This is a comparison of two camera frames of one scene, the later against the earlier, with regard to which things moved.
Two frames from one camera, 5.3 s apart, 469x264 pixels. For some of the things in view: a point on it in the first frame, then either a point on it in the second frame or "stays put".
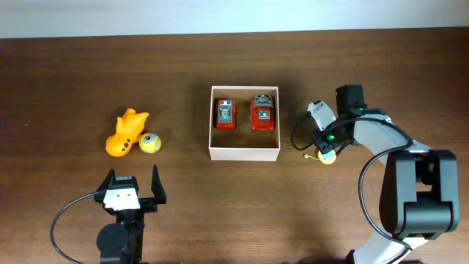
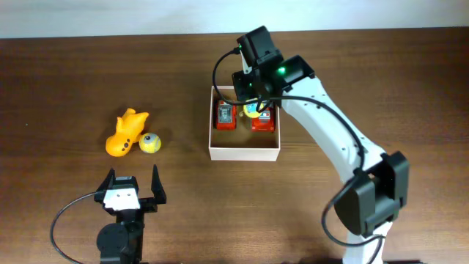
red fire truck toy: x=226 y=114 stays put
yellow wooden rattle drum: x=327 y=158 -> x=250 y=110
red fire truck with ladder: x=262 y=114 stays put
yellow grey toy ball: x=149 y=142 stays put
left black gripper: x=150 y=203 stays put
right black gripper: x=317 y=137 -> x=241 y=89
